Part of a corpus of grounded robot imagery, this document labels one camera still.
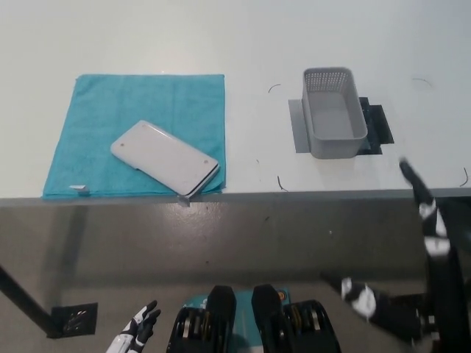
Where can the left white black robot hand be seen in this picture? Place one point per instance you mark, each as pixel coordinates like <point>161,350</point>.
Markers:
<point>141,325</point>

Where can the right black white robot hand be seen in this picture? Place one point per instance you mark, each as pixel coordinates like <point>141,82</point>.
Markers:
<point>445,294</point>

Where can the white calculator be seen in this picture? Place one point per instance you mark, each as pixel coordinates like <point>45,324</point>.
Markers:
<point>162,154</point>

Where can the black table foot plate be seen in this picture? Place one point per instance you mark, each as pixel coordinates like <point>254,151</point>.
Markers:
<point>75,320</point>

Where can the black teal robot body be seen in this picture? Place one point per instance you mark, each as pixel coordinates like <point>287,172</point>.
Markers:
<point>221,316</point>

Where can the black table leg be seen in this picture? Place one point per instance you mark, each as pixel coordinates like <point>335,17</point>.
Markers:
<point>25,299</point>

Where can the white cloth tag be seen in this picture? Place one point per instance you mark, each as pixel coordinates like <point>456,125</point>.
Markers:
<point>80,189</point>

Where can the grey perforated plastic basket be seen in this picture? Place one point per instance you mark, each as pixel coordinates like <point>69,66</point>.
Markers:
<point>335,117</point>

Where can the teal microfibre cloth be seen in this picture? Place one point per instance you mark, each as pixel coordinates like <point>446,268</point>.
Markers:
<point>92,121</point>

